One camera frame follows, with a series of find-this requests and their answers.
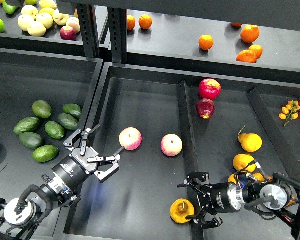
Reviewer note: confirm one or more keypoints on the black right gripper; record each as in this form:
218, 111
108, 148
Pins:
214, 199

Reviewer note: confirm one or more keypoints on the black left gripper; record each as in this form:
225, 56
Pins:
75, 168

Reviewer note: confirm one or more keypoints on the yellow pear with stem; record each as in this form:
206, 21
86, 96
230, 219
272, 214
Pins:
180, 209

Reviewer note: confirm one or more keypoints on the green avocado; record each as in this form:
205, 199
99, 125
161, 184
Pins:
45, 153

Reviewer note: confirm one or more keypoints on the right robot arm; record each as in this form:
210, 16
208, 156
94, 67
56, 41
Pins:
278, 197

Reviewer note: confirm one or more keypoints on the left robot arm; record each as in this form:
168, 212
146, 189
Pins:
21, 217

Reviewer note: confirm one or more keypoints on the yellow pear lower left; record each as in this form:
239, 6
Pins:
233, 179

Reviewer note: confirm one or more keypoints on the avocado right middle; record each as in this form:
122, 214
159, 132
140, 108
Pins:
67, 121

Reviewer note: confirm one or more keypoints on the avocado centre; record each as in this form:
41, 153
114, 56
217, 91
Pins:
54, 130

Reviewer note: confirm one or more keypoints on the avocado upper right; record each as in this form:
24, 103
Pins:
72, 109

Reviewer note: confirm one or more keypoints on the yellow pear middle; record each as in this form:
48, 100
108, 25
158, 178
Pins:
241, 161

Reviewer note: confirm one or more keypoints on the avocado lower dark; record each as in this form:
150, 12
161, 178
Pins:
31, 140

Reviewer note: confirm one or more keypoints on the yellow pear centre low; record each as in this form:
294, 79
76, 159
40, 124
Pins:
259, 178

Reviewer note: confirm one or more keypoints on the avocado top of pile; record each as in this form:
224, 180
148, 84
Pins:
42, 109

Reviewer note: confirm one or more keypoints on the avocado left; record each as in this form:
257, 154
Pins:
27, 125

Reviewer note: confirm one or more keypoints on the yellow pear lower right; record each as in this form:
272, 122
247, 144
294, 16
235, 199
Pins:
291, 202

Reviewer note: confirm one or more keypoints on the pale yellow pear front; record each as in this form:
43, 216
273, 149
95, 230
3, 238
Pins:
36, 29

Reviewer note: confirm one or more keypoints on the pale yellow pear right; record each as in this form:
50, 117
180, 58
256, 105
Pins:
60, 18

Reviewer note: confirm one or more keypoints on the pale yellow pear centre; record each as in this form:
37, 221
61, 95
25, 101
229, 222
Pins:
46, 19

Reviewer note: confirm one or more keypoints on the pale yellow pear left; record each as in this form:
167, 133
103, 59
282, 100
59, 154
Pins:
24, 21

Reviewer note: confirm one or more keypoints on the black tray divider left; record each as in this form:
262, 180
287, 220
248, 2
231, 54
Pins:
189, 150

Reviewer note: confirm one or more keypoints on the black tray divider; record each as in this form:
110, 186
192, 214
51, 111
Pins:
189, 150
283, 150

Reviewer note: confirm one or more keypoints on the pink yellow apple left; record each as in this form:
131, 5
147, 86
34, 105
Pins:
130, 138

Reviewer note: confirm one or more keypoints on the pink yellow apple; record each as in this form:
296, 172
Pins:
130, 138
171, 145

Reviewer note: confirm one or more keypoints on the pink yellow apple right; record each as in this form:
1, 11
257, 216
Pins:
171, 145

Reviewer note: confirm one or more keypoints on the black left tray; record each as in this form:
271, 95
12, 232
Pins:
26, 77

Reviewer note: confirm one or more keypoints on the black tray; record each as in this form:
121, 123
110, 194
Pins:
134, 204
26, 77

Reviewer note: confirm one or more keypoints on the black right tray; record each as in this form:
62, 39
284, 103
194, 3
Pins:
134, 204

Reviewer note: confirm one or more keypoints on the dark red apple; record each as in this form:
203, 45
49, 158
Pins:
205, 108

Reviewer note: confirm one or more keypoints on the black tray divider right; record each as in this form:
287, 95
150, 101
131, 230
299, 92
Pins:
283, 150

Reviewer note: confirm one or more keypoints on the bright red apple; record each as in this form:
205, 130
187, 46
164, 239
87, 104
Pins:
209, 89

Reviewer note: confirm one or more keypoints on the orange cherry tomato bunch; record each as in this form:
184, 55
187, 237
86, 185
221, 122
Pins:
289, 112

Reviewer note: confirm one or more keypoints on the red apple on shelf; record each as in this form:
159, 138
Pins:
68, 33

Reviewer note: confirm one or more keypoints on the pale peach fruit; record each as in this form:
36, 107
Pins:
74, 23

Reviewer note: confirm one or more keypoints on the orange left back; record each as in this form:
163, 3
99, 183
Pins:
131, 22

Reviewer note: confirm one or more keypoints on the orange front right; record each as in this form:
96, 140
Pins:
247, 56

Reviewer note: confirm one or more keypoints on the black shelf post right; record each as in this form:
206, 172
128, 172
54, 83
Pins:
117, 20

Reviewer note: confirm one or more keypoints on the black shelf post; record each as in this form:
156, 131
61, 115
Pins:
89, 31
117, 20

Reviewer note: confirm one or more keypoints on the black shelf post left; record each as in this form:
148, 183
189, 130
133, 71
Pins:
89, 31

